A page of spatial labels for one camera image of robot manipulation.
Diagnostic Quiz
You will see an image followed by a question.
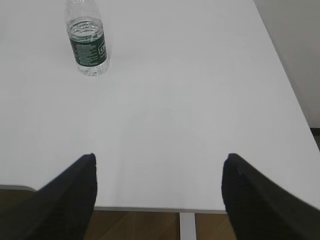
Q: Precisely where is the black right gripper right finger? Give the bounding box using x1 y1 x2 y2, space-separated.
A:
221 153 320 240

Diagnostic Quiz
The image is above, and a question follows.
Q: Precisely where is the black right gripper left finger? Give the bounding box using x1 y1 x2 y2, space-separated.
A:
0 153 98 240

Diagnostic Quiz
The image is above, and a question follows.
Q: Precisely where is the grey metal table leg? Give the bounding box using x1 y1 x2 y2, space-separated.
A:
179 212 197 240

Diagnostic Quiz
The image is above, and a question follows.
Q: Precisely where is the clear water bottle green label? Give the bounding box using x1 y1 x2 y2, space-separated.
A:
64 0 109 77

